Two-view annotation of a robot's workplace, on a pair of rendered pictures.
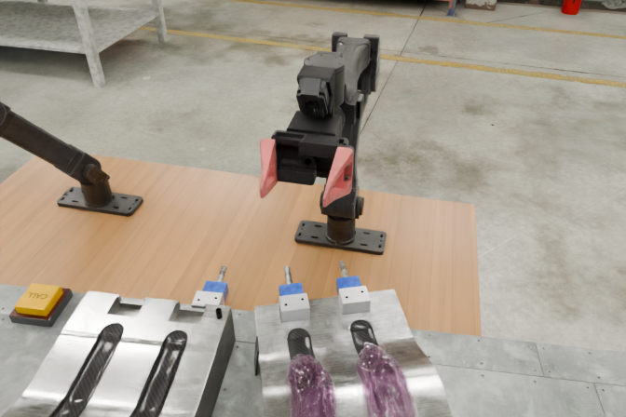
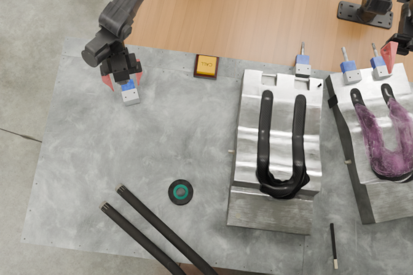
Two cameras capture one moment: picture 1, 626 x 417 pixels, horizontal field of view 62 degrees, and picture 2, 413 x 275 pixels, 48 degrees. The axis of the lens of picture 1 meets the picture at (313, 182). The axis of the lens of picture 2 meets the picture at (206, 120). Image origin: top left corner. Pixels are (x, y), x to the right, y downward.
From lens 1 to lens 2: 95 cm
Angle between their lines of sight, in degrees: 40
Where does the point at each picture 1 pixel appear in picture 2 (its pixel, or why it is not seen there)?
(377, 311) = (394, 77)
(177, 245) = (265, 20)
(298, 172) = (401, 51)
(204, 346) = (315, 103)
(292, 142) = (404, 40)
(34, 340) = (210, 88)
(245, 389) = (326, 115)
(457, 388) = not seen: outside the picture
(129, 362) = (281, 111)
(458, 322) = not seen: outside the picture
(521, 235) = not seen: outside the picture
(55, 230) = (184, 7)
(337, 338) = (374, 94)
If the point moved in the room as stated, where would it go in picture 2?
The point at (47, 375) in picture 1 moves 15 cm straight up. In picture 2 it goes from (244, 118) to (251, 104)
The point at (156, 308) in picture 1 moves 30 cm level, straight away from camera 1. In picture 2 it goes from (285, 80) to (244, 4)
